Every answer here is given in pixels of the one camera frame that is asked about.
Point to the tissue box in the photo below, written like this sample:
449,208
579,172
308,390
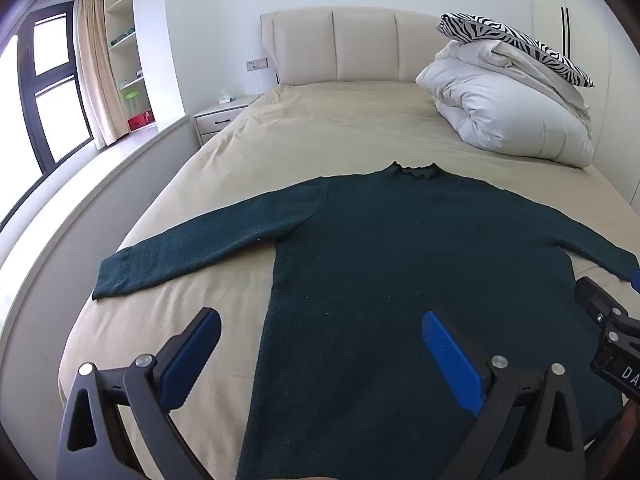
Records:
226,97

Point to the white shelf unit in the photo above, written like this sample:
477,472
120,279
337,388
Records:
120,7

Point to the white bay window ledge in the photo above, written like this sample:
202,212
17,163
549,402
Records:
100,170

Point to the bed with beige sheet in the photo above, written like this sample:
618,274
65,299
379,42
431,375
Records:
325,130

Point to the white wardrobe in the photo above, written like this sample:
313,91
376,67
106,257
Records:
590,20

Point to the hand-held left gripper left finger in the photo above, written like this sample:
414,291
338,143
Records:
192,360

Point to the green items on shelf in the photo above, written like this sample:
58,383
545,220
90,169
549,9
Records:
122,36

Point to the red box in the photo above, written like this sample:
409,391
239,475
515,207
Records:
139,121

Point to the beige curtain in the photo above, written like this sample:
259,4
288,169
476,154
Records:
95,70

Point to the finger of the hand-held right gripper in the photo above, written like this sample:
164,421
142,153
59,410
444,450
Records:
592,295
636,280

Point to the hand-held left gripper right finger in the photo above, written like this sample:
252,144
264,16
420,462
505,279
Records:
452,360

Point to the folded beige blanket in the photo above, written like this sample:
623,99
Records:
545,72

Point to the wall socket panel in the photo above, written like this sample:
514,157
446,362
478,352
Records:
257,64

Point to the white nightstand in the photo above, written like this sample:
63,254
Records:
220,120

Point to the black framed window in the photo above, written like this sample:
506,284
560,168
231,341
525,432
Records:
50,40

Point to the person's right forearm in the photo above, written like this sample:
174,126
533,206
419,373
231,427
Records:
631,430

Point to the white folded duvet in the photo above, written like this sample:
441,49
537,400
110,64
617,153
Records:
505,115

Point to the cream padded headboard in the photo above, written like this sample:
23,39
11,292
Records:
360,45

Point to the zebra print pillow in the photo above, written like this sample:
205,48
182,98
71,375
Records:
500,32

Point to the dark green knit sweater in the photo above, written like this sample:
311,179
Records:
375,260

